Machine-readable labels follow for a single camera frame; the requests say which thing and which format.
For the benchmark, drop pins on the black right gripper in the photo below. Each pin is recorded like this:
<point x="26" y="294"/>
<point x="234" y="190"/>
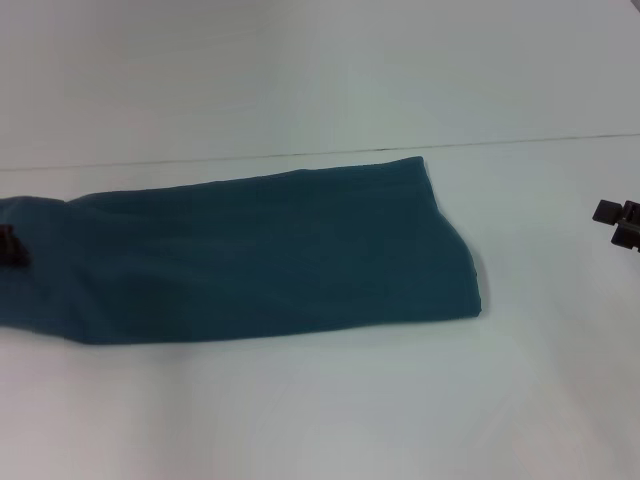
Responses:
<point x="632" y="212"/>

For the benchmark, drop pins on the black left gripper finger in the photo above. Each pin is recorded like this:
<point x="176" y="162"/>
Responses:
<point x="14" y="246"/>

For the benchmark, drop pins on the teal t-shirt with pink print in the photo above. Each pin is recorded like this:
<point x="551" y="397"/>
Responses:
<point x="250" y="250"/>

